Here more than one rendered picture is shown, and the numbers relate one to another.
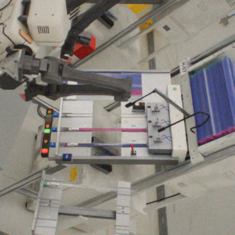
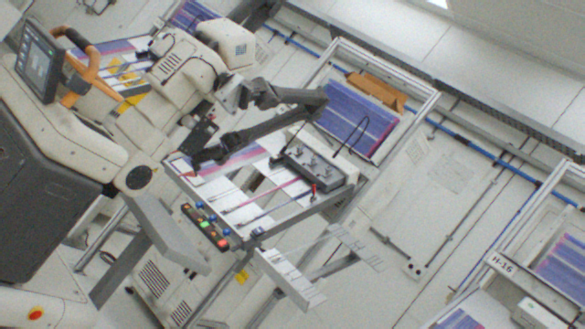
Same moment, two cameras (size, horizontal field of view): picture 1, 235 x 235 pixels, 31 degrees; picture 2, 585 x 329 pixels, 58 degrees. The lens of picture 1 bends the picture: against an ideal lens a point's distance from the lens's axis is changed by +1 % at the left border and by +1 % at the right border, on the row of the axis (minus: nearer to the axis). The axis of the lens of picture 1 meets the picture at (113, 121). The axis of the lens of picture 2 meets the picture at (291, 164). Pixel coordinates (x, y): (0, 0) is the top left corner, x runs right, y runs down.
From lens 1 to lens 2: 1.45 m
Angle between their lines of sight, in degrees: 36
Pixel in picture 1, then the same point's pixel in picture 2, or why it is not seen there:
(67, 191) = (245, 299)
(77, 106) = (213, 187)
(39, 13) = (229, 34)
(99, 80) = (303, 93)
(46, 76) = (269, 96)
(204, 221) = (331, 302)
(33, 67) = (254, 89)
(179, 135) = (341, 162)
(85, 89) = (272, 123)
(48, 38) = (244, 59)
